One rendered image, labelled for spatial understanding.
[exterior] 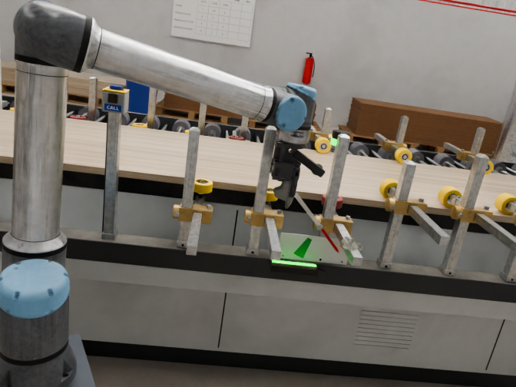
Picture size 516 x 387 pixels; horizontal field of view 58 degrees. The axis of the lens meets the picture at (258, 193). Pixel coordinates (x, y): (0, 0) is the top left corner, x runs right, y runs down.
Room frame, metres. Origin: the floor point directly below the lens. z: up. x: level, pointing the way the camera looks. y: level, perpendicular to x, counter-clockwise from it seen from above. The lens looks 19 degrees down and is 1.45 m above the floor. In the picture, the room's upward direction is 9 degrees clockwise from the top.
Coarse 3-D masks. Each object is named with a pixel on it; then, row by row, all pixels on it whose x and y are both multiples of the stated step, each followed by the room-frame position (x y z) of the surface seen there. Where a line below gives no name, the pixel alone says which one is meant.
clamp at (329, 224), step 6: (318, 216) 1.57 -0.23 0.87; (336, 216) 1.60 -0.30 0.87; (324, 222) 1.55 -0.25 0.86; (330, 222) 1.55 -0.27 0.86; (336, 222) 1.55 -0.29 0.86; (342, 222) 1.55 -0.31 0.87; (348, 222) 1.56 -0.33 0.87; (324, 228) 1.55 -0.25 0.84; (330, 228) 1.55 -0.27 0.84; (348, 228) 1.56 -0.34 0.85
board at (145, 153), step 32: (0, 128) 1.97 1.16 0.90; (96, 128) 2.23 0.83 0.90; (128, 128) 2.34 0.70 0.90; (0, 160) 1.61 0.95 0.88; (64, 160) 1.66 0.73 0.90; (96, 160) 1.72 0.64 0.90; (128, 160) 1.78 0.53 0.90; (160, 160) 1.85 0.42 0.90; (224, 160) 2.00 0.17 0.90; (256, 160) 2.09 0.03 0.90; (320, 160) 2.28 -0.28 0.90; (352, 160) 2.38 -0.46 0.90; (384, 160) 2.50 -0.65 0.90; (320, 192) 1.76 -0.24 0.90; (352, 192) 1.82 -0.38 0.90; (416, 192) 1.97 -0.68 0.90; (480, 192) 2.14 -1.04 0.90; (512, 192) 2.23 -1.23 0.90
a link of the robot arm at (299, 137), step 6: (282, 132) 1.36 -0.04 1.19; (288, 132) 1.34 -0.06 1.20; (294, 132) 1.34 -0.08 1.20; (300, 132) 1.34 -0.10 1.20; (306, 132) 1.35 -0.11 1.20; (282, 138) 1.36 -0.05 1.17; (288, 138) 1.34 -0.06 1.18; (294, 138) 1.34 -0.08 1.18; (300, 138) 1.34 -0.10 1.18; (306, 138) 1.36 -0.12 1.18; (300, 144) 1.36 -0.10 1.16
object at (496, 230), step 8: (456, 200) 1.75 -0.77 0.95; (480, 216) 1.57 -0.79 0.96; (480, 224) 1.56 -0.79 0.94; (488, 224) 1.51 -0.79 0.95; (496, 224) 1.51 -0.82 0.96; (488, 232) 1.50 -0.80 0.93; (496, 232) 1.46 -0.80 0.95; (504, 232) 1.44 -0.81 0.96; (504, 240) 1.41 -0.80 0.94; (512, 240) 1.37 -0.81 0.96; (512, 248) 1.36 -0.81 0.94
